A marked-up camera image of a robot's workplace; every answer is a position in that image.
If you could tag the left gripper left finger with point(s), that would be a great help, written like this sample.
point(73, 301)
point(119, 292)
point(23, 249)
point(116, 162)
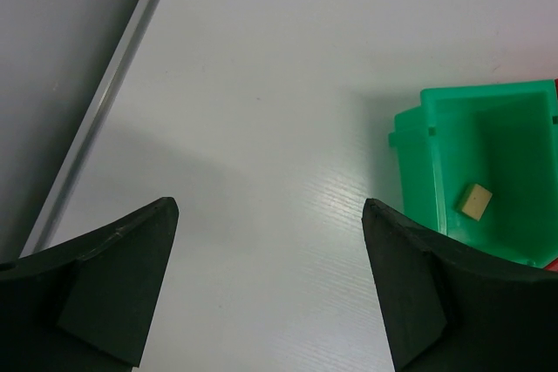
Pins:
point(87, 304)

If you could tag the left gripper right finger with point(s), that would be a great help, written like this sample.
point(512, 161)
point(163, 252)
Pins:
point(449, 307)

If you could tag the small beige eraser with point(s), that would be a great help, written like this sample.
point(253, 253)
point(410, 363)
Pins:
point(473, 201)

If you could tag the red plastic bin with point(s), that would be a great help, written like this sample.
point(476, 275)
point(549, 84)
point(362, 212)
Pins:
point(553, 265)

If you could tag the green plastic bin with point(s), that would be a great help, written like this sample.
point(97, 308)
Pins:
point(502, 137)

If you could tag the aluminium frame rail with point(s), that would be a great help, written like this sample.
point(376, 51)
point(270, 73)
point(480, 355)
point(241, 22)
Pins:
point(106, 91)

